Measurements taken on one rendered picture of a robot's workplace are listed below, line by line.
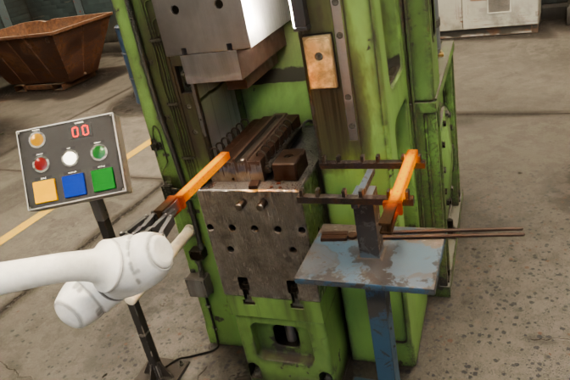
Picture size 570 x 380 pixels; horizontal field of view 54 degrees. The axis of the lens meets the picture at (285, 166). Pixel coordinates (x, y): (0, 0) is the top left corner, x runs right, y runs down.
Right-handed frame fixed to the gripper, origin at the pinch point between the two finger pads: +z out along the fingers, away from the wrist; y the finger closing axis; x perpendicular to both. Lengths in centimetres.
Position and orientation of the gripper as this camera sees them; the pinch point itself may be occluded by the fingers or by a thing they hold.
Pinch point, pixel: (168, 209)
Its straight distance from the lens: 151.1
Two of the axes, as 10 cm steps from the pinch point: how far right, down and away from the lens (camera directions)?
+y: 9.3, -0.1, -3.7
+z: 3.3, -4.6, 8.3
